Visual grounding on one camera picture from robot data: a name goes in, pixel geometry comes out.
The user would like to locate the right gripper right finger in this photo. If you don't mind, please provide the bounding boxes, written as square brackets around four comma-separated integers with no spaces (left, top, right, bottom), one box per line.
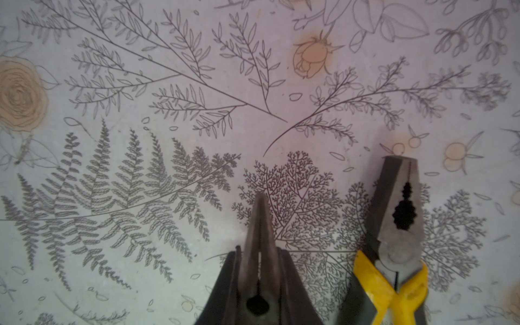
[278,248,323,325]

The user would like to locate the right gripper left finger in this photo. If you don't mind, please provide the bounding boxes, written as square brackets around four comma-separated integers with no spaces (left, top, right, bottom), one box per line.
[195,246,242,325]

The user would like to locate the orange black long-nose pliers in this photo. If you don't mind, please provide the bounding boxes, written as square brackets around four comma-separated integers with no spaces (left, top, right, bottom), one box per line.
[236,193,281,324]

